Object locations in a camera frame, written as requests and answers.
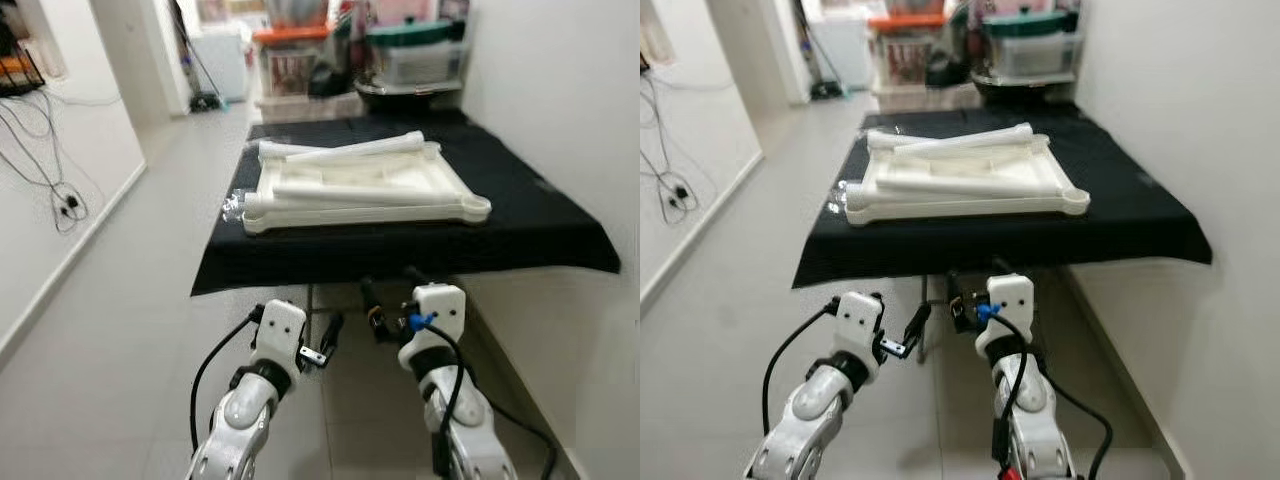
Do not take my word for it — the black tablecloth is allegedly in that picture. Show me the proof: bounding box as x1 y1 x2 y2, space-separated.
190 108 622 297
792 105 1213 291

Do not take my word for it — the black wire basket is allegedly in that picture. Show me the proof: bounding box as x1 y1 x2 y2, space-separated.
0 15 47 98

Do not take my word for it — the white plastic table top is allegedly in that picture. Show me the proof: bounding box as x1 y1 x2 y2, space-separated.
845 133 1093 229
243 140 493 236

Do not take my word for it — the thin mop pole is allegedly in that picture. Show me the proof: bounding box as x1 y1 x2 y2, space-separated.
797 0 837 89
175 0 221 99

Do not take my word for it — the beige woven bench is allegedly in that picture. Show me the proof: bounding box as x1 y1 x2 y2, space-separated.
254 92 366 125
872 82 979 113

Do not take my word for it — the black metal wok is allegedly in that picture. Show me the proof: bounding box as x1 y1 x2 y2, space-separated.
970 72 1081 106
354 80 467 113

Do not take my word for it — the green pot lid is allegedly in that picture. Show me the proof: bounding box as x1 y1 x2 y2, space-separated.
364 20 468 49
982 8 1083 39

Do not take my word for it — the black wall cable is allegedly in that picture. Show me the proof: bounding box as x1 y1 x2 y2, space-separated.
0 85 91 237
643 70 701 227

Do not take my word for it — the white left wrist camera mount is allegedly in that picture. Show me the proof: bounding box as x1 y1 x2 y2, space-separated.
833 292 887 387
249 300 308 393

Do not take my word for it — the clear plastic container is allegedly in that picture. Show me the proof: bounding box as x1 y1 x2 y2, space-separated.
374 42 468 87
990 34 1085 81

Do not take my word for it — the black plastic bag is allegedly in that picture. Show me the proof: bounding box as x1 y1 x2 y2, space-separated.
924 45 971 89
306 55 353 101

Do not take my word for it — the red printed food carton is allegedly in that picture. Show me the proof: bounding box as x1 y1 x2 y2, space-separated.
264 48 321 97
880 36 937 87

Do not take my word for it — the white appliance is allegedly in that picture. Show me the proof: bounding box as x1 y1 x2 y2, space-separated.
190 28 251 101
808 12 873 91

